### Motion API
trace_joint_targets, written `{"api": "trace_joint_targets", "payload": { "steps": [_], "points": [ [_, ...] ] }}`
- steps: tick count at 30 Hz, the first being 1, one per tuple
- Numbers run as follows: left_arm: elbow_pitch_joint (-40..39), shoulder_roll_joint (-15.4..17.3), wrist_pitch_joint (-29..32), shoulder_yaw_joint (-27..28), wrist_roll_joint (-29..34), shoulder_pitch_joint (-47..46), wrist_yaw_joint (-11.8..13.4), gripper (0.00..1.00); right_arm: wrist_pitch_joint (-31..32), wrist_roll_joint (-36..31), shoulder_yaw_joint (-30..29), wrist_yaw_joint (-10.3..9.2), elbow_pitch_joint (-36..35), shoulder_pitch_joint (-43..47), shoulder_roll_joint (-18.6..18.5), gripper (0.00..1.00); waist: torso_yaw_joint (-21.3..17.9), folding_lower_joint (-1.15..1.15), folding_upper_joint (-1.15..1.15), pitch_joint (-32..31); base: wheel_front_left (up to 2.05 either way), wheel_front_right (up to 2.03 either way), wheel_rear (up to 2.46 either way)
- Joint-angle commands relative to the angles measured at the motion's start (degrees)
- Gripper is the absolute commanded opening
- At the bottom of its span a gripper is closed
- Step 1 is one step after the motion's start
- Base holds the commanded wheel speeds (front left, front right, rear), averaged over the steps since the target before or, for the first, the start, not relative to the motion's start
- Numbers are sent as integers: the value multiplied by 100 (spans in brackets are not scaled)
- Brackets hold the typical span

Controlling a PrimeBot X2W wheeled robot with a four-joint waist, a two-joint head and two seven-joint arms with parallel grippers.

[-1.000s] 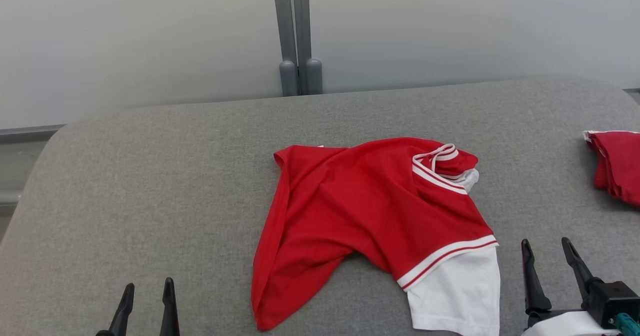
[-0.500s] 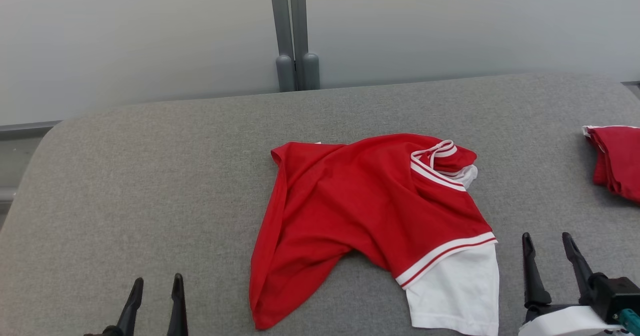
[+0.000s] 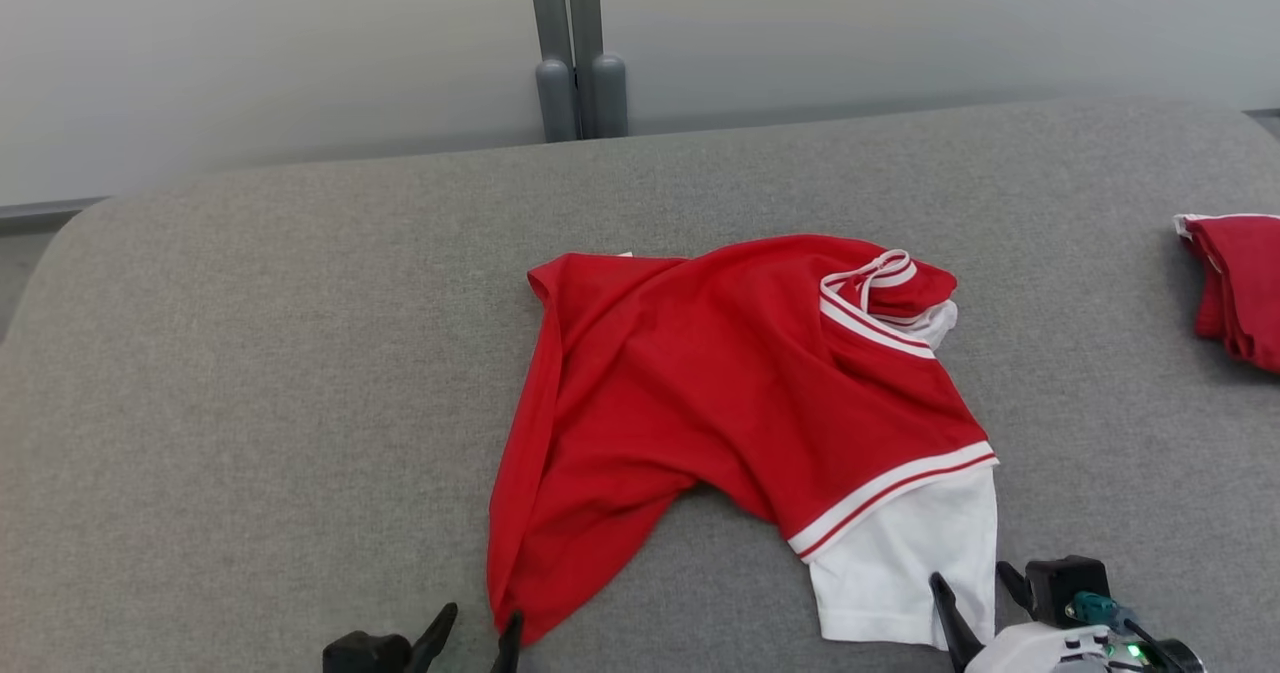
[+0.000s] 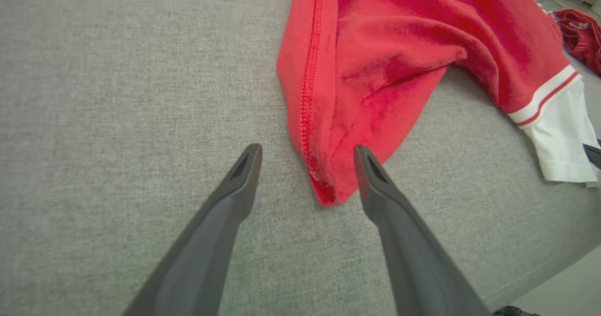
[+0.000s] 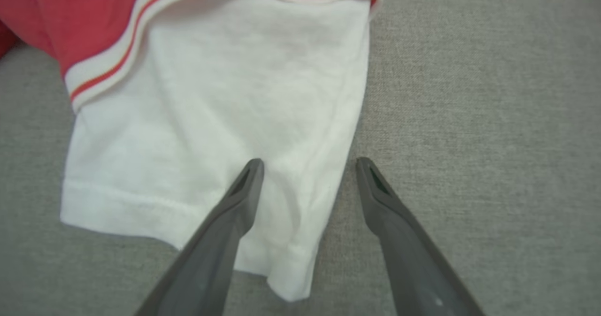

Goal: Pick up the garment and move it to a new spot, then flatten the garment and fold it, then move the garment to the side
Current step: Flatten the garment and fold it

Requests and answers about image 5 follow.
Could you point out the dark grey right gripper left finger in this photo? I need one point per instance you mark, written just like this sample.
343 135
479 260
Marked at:
206 259

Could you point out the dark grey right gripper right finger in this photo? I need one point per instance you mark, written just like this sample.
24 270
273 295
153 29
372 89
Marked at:
413 259

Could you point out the red and white shirt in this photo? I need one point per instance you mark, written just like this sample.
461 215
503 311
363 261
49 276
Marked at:
225 100

